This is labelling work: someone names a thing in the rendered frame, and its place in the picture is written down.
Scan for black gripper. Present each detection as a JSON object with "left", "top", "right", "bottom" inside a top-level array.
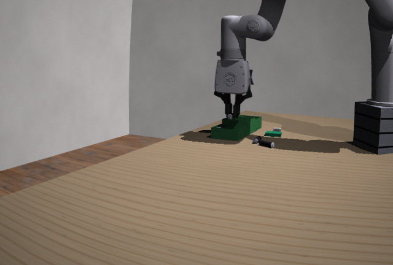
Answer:
[{"left": 214, "top": 58, "right": 252, "bottom": 118}]

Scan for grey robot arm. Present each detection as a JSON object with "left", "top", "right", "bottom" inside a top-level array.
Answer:
[{"left": 217, "top": 0, "right": 393, "bottom": 107}]

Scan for green bins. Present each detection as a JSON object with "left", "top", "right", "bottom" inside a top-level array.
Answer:
[{"left": 211, "top": 115, "right": 262, "bottom": 141}]

